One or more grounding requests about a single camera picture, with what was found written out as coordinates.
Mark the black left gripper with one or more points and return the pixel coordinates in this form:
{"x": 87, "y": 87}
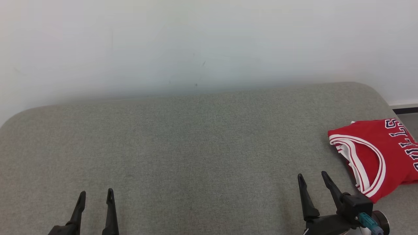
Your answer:
{"x": 58, "y": 230}

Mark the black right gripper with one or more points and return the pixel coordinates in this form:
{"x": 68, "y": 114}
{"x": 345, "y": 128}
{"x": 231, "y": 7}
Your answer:
{"x": 346, "y": 212}

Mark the red basketball jersey white trim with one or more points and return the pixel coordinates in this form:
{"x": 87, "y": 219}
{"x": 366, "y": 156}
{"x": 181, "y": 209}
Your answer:
{"x": 382, "y": 153}

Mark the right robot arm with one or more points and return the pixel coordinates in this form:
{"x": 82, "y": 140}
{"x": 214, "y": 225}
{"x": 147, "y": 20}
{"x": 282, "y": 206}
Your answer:
{"x": 382, "y": 222}

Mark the grey fabric sofa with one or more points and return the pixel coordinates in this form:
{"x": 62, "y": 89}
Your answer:
{"x": 196, "y": 150}

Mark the black baseboard strip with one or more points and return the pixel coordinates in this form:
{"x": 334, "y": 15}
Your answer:
{"x": 405, "y": 110}

